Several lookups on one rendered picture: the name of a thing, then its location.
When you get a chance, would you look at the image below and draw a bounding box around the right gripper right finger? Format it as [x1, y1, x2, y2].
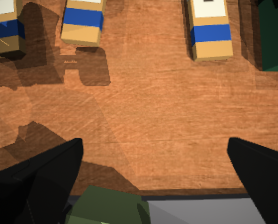
[227, 137, 278, 224]

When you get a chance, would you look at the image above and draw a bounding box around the tan cardboard box with white label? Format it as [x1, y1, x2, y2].
[0, 0, 26, 58]

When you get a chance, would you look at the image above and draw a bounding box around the white welding electrode pack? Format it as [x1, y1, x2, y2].
[61, 0, 106, 47]
[187, 0, 233, 62]

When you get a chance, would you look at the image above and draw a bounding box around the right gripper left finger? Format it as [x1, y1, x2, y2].
[0, 138, 84, 224]

